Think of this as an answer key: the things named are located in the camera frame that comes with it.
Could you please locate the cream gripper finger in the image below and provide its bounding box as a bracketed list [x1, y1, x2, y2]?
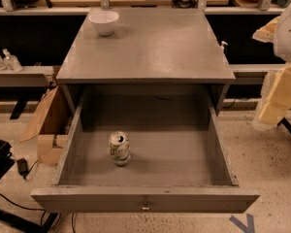
[257, 63, 291, 126]
[252, 17, 279, 43]

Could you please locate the green white 7up can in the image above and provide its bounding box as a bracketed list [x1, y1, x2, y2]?
[109, 131, 131, 167]

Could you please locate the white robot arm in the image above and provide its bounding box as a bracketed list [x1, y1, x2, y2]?
[252, 3, 291, 131]

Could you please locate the grey open drawer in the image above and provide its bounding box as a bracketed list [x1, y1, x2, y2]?
[32, 93, 259, 213]

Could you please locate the metal drawer knob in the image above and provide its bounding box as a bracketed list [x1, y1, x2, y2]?
[141, 201, 150, 212]

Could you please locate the blue floor tape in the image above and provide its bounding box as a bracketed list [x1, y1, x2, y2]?
[229, 214, 255, 233]

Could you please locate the grey wooden cabinet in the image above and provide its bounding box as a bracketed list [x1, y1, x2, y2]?
[57, 7, 235, 110]

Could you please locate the white ceramic bowl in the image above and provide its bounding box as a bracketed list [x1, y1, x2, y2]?
[88, 11, 119, 36]

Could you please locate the brown cardboard box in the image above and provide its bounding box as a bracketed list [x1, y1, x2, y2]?
[19, 86, 72, 165]

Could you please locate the black power adapter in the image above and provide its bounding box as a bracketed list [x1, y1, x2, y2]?
[16, 158, 29, 177]

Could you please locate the black floor cable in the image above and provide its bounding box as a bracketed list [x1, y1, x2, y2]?
[0, 187, 47, 212]

